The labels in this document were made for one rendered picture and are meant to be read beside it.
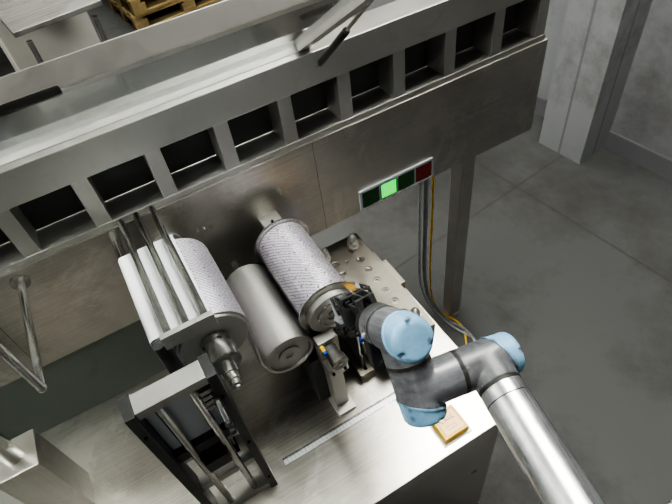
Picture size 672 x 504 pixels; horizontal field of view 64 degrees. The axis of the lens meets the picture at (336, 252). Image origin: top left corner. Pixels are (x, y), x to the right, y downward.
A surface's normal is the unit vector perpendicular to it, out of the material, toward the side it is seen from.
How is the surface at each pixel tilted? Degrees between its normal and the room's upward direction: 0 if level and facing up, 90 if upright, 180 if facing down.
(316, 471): 0
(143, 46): 55
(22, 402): 90
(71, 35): 90
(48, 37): 90
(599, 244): 0
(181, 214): 90
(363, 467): 0
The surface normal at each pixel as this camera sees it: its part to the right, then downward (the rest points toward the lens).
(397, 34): 0.49, 0.62
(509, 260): -0.11, -0.66
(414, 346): 0.31, 0.04
